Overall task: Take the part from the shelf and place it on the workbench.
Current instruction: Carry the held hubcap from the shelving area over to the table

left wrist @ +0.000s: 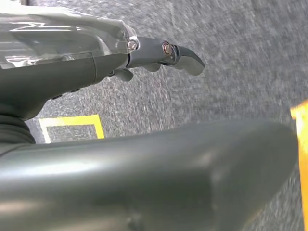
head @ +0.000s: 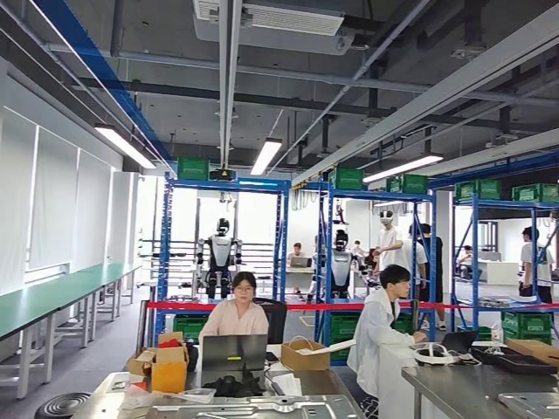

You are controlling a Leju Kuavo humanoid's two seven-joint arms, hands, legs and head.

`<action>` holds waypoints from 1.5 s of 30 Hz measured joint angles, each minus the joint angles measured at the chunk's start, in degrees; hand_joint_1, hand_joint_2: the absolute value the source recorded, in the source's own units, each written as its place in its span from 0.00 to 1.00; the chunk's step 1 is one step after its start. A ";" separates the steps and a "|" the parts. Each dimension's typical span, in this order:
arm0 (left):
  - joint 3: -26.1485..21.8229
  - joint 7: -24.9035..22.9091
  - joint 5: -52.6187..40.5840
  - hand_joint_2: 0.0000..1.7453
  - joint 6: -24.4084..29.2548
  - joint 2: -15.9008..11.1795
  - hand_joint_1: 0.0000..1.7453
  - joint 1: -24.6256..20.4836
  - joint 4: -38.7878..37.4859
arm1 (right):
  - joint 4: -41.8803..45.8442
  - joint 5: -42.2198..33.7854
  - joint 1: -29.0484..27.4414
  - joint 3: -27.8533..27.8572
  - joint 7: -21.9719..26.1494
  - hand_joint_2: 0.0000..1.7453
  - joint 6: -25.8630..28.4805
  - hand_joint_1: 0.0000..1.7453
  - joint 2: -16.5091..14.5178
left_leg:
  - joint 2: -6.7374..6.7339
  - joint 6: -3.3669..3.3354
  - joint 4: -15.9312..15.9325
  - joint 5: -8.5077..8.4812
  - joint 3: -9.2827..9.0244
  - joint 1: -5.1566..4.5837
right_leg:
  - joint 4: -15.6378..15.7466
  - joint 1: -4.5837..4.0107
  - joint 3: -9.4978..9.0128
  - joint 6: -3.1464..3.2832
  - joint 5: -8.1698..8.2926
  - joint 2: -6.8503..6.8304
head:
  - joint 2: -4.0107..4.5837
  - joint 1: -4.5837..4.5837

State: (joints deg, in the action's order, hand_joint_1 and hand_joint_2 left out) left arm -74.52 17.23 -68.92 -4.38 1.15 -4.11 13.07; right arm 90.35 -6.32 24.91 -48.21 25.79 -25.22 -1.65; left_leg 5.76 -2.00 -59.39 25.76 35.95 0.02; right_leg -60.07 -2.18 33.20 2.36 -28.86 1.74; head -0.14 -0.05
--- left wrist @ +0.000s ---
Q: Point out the yellow floor tape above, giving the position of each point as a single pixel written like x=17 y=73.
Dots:
x=303 y=143
x=72 y=120

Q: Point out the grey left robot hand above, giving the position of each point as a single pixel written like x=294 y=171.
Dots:
x=60 y=63

